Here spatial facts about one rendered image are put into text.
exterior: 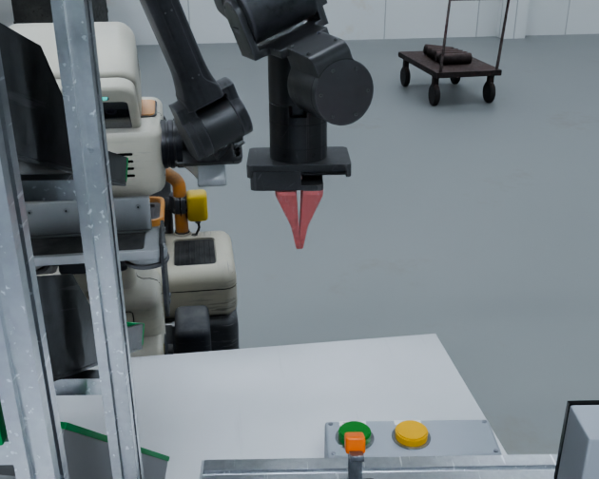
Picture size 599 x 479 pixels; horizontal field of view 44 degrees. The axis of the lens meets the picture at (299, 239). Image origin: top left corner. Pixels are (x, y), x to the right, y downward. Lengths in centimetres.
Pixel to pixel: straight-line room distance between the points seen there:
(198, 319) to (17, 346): 125
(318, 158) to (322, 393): 55
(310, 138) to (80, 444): 34
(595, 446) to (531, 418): 212
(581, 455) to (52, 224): 100
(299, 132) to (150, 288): 79
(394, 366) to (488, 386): 153
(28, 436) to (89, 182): 19
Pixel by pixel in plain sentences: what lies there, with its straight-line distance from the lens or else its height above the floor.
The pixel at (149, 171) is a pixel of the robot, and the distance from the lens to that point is 132.
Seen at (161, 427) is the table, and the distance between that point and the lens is 115.
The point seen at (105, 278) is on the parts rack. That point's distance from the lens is 55.
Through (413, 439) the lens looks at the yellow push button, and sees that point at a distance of 95.
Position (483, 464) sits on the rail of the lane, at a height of 96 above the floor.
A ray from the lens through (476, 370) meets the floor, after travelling 286.
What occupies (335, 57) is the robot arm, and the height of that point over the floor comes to 144.
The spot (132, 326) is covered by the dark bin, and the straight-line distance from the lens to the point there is 68.
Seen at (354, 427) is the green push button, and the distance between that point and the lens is 96.
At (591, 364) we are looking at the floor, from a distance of 302.
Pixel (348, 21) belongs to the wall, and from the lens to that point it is 964.
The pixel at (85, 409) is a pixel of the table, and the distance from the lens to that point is 122.
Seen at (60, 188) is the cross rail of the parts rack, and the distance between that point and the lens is 53.
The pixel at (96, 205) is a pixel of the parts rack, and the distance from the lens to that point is 53.
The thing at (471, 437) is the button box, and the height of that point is 96.
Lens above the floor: 156
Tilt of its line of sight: 24 degrees down
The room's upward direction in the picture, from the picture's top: straight up
